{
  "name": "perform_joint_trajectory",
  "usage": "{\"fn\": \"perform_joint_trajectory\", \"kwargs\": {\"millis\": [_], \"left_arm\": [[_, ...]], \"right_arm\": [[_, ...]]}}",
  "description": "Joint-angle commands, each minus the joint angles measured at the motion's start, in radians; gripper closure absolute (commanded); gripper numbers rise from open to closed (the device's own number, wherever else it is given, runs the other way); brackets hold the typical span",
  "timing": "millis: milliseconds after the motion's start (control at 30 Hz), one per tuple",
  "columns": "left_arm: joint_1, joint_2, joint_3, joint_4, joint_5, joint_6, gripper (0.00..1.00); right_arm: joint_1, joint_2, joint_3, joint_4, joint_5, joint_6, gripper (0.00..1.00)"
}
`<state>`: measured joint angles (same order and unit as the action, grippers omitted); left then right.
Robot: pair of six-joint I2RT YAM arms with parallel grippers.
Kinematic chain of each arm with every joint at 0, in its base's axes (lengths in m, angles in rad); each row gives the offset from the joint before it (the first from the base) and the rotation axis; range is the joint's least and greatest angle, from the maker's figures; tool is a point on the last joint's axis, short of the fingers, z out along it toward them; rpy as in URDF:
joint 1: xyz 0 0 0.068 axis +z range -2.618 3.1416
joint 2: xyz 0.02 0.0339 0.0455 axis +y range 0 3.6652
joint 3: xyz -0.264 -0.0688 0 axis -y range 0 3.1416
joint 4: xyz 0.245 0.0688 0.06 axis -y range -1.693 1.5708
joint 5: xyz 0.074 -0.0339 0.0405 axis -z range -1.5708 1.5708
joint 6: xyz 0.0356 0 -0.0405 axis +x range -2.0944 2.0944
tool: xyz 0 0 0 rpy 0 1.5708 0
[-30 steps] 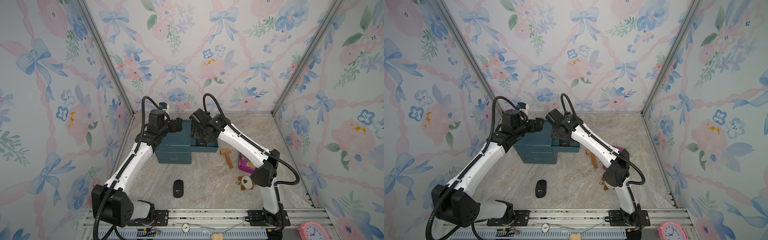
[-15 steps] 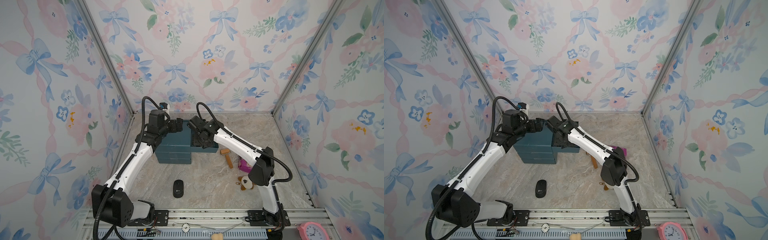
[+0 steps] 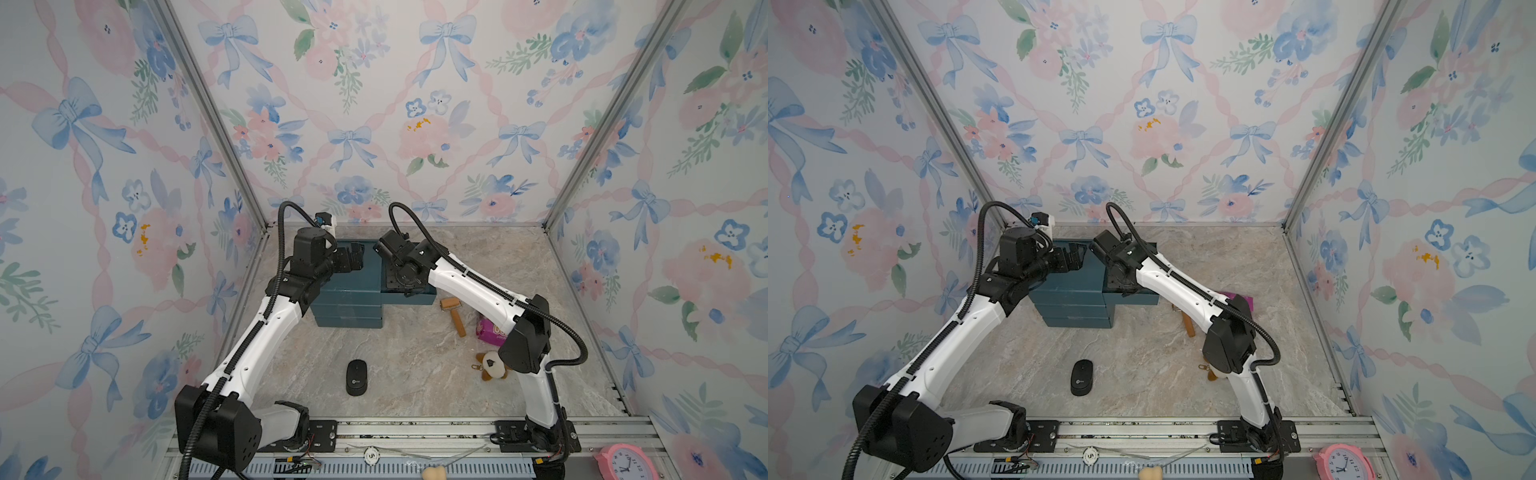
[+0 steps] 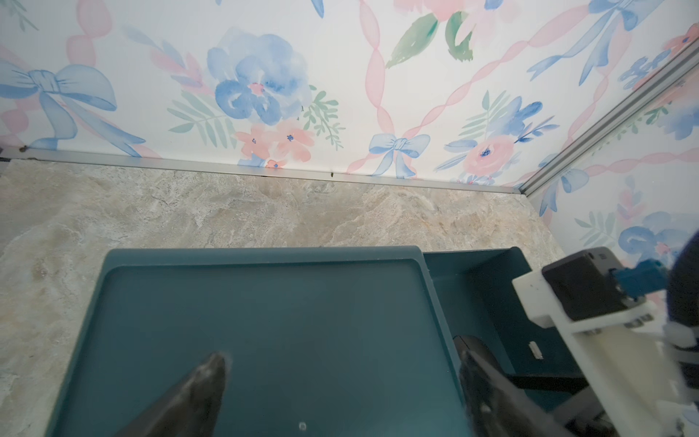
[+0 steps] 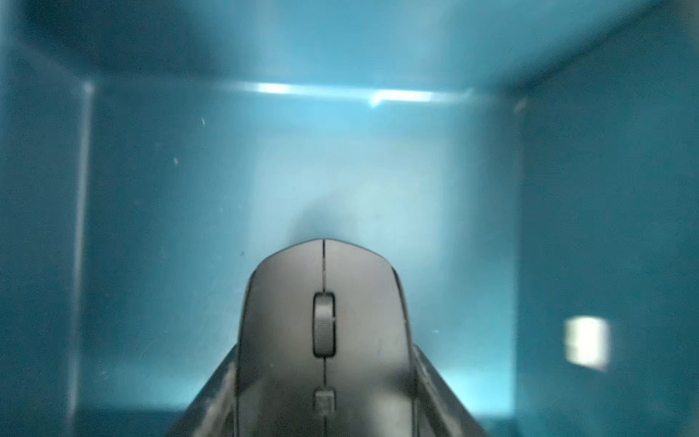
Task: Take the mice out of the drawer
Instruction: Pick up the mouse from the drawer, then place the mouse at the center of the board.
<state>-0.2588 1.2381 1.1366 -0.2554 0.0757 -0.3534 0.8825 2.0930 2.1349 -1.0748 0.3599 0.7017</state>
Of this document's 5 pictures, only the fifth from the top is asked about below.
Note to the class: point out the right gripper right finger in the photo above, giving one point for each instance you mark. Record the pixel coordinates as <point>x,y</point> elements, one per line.
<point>439,411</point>

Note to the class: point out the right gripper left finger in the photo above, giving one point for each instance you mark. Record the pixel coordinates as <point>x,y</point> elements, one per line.
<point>212,413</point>

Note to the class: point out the black computer mouse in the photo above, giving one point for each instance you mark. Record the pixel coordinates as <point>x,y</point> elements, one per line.
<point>325,346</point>

